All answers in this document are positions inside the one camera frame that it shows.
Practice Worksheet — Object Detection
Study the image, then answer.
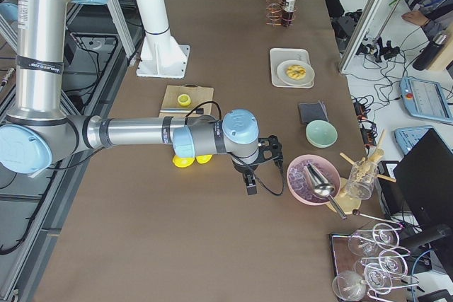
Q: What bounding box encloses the glazed ring pastry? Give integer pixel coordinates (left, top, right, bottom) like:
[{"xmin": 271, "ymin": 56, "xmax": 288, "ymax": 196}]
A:
[{"xmin": 286, "ymin": 64, "xmax": 306, "ymax": 80}]

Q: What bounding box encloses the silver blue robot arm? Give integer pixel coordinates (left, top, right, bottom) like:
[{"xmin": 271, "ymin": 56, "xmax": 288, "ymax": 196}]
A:
[{"xmin": 1, "ymin": 0, "xmax": 283, "ymax": 194}]

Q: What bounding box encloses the clear wine glass front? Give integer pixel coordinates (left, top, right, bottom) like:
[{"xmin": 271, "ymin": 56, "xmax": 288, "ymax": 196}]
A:
[{"xmin": 364, "ymin": 263, "xmax": 393, "ymax": 295}]

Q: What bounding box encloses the black laptop monitor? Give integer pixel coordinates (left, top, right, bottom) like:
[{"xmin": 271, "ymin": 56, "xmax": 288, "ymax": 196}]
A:
[{"xmin": 394, "ymin": 129, "xmax": 452, "ymax": 226}]

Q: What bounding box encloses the halved lemon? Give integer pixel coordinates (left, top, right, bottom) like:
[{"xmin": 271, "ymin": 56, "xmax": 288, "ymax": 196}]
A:
[{"xmin": 177, "ymin": 93, "xmax": 192, "ymax": 107}]

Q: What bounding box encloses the mint green bowl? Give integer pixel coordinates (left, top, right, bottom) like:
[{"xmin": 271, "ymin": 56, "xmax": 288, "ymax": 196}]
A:
[{"xmin": 306, "ymin": 120, "xmax": 338, "ymax": 149}]

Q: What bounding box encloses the yellow lemon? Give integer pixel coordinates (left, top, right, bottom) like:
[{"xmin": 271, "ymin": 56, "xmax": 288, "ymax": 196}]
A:
[
  {"xmin": 195, "ymin": 155, "xmax": 212, "ymax": 164},
  {"xmin": 172, "ymin": 155, "xmax": 195, "ymax": 168}
]

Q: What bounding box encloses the pink ice bowl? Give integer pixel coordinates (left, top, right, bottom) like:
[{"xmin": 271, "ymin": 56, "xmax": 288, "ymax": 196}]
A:
[{"xmin": 287, "ymin": 154, "xmax": 340, "ymax": 206}]

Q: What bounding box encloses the wooden cutting board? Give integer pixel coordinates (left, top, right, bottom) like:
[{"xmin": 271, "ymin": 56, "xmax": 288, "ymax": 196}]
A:
[{"xmin": 159, "ymin": 86, "xmax": 214, "ymax": 117}]

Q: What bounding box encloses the copper wire bottle rack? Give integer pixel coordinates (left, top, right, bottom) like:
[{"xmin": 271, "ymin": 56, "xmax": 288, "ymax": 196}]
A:
[{"xmin": 265, "ymin": 0, "xmax": 297, "ymax": 28}]

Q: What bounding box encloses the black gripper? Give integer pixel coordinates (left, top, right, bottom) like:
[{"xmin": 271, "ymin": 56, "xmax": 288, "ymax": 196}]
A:
[{"xmin": 231, "ymin": 135, "xmax": 283, "ymax": 195}]

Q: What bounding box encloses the blue teach pendant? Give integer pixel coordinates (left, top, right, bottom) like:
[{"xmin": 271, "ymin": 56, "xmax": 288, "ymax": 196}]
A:
[
  {"xmin": 394, "ymin": 125, "xmax": 444, "ymax": 156},
  {"xmin": 400, "ymin": 76, "xmax": 452, "ymax": 124}
]

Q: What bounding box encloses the white serving tray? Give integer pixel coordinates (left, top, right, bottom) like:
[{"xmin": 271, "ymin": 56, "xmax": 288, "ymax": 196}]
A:
[{"xmin": 270, "ymin": 47, "xmax": 315, "ymax": 88}]

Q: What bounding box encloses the clear round glass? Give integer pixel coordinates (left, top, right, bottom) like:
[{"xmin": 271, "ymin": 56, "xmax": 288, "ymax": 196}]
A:
[{"xmin": 332, "ymin": 270, "xmax": 367, "ymax": 301}]

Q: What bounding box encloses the tea bottle in rack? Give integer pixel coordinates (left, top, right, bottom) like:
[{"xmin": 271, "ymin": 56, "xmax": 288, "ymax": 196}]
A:
[{"xmin": 281, "ymin": 0, "xmax": 295, "ymax": 27}]

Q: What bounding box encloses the grey folded cloth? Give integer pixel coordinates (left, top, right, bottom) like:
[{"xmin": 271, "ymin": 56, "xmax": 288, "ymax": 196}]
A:
[{"xmin": 298, "ymin": 100, "xmax": 329, "ymax": 124}]

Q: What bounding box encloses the glass jar with sticks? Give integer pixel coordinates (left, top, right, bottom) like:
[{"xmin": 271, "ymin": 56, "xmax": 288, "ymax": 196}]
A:
[{"xmin": 345, "ymin": 159, "xmax": 377, "ymax": 199}]

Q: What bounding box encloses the clear wine glass lying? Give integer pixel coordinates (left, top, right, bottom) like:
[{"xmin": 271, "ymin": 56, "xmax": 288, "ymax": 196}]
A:
[{"xmin": 352, "ymin": 250, "xmax": 408, "ymax": 279}]

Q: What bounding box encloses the metal rod tool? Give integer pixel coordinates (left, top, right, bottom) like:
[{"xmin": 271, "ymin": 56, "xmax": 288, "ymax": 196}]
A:
[{"xmin": 160, "ymin": 108, "xmax": 193, "ymax": 114}]

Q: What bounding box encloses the black water bottle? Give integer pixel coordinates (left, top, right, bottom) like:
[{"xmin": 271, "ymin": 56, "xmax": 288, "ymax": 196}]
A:
[{"xmin": 413, "ymin": 30, "xmax": 448, "ymax": 71}]

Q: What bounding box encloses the metal ice scoop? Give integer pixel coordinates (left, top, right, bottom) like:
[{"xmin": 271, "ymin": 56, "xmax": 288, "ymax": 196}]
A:
[{"xmin": 304, "ymin": 163, "xmax": 347, "ymax": 220}]

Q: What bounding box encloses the white plate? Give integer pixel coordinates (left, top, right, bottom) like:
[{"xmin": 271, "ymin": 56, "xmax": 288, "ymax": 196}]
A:
[{"xmin": 277, "ymin": 60, "xmax": 315, "ymax": 86}]

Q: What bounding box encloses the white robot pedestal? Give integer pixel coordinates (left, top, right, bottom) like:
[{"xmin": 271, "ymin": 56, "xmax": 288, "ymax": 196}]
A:
[{"xmin": 136, "ymin": 0, "xmax": 190, "ymax": 79}]

